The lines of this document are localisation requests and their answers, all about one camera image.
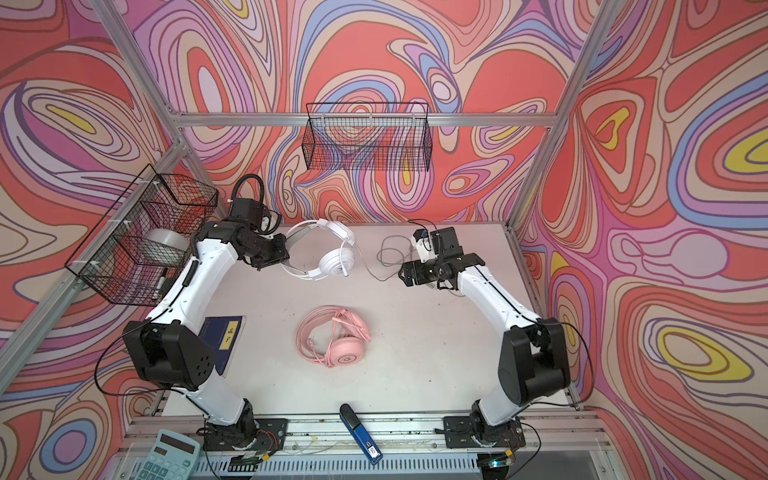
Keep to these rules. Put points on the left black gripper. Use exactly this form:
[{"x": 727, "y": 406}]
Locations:
[{"x": 281, "y": 252}]

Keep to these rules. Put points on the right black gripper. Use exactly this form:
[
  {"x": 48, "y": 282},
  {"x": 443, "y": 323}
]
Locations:
[{"x": 419, "y": 276}]

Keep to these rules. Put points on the pink headphones with cable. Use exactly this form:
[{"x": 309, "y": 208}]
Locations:
[{"x": 332, "y": 336}]

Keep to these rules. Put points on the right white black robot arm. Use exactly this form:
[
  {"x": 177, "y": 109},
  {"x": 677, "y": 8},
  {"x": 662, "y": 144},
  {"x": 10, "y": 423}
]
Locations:
[{"x": 533, "y": 357}]

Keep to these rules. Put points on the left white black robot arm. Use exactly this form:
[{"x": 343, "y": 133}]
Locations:
[{"x": 166, "y": 348}]

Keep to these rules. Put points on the white tape roll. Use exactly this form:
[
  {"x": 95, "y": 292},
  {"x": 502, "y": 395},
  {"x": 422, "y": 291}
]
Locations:
[{"x": 164, "y": 247}]

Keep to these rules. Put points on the dark blue notebook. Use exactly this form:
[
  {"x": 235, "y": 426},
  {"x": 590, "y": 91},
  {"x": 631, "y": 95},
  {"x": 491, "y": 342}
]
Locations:
[{"x": 221, "y": 333}]

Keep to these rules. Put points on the blue black stapler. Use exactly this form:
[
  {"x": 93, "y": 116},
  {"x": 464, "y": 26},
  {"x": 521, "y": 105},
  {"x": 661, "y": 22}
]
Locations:
[{"x": 360, "y": 434}]

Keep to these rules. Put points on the light green calculator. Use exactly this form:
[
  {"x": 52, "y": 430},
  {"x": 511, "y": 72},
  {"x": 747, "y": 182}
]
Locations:
[{"x": 173, "y": 456}]

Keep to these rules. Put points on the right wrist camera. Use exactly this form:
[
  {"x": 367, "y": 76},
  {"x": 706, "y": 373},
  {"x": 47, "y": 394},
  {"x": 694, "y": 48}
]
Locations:
[{"x": 422, "y": 245}]

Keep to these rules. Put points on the black wire basket left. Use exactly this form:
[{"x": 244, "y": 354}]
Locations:
[{"x": 109, "y": 261}]

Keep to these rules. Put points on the black wire basket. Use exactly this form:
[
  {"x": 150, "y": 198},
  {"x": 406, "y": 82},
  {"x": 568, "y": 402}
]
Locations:
[
  {"x": 109, "y": 261},
  {"x": 368, "y": 136}
]

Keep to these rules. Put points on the black wire basket back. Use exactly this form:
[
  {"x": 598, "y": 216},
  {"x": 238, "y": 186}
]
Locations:
[{"x": 368, "y": 136}]

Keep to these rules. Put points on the aluminium front rail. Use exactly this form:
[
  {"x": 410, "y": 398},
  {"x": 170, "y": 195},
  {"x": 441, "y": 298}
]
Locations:
[{"x": 542, "y": 444}]

